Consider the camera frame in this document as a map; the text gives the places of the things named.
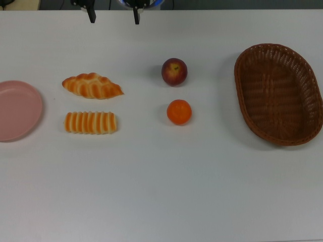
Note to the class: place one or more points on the pink plate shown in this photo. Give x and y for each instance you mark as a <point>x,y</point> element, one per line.
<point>17,111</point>

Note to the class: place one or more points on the braided toy bread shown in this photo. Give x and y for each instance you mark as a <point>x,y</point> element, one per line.
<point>90,87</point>

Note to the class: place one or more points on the brown woven basket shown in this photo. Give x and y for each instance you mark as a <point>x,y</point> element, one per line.
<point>275,100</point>

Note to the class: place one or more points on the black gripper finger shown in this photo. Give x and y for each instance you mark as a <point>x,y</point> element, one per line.
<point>136,17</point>
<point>92,16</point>

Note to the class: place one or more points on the ribbed toy bread loaf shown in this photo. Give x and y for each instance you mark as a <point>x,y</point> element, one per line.
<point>90,122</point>

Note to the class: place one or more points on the round robot base blue light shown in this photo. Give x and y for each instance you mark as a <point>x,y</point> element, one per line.
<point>152,5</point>

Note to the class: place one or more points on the toy orange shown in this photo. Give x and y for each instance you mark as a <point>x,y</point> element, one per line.
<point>179,112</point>

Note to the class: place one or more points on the red toy apple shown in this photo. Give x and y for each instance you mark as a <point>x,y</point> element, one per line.
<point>174,73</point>

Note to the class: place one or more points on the small black object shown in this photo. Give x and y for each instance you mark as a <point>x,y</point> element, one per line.
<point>5,2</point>

